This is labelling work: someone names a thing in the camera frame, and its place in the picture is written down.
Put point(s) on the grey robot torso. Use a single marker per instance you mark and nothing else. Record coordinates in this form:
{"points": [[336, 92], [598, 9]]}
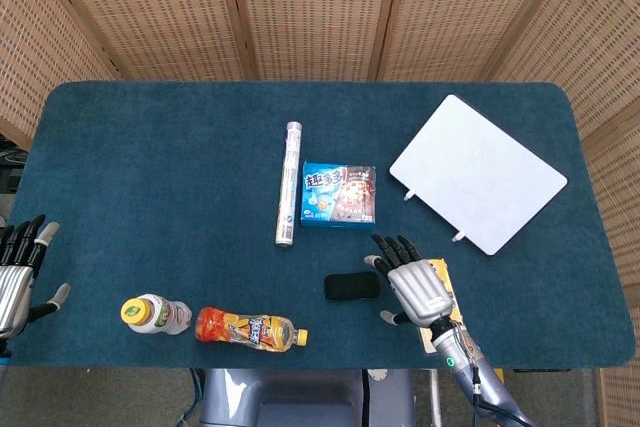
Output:
{"points": [[300, 397]]}

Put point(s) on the yellow razor blister pack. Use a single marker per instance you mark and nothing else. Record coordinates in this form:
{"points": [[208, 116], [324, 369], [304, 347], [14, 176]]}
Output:
{"points": [[445, 272]]}

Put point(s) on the white board with feet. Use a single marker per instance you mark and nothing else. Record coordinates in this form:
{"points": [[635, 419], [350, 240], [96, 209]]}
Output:
{"points": [[480, 172]]}

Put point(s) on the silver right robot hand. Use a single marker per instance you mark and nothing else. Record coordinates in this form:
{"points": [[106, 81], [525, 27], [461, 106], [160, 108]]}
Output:
{"points": [[420, 292]]}

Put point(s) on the woven rattan folding screen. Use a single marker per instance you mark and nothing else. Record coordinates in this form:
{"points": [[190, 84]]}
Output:
{"points": [[320, 7]]}

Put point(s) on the clear plastic wrapped roll tube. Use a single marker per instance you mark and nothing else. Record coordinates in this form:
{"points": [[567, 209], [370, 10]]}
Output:
{"points": [[289, 187]]}

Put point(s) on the orange iced tea bottle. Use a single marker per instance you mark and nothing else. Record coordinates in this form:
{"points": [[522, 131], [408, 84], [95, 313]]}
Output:
{"points": [[250, 329]]}

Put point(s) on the teal table cloth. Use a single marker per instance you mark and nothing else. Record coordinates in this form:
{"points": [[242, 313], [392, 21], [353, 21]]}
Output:
{"points": [[175, 172]]}

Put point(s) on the white drink bottle green label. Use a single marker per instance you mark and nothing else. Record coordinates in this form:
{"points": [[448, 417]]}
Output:
{"points": [[160, 314]]}

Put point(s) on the blue cookie box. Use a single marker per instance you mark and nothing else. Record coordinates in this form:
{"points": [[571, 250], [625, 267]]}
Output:
{"points": [[330, 197]]}

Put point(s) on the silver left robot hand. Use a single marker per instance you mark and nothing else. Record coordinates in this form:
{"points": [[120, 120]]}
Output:
{"points": [[12, 292]]}

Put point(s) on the black felt whiteboard eraser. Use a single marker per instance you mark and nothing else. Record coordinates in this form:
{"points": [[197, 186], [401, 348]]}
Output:
{"points": [[350, 286]]}

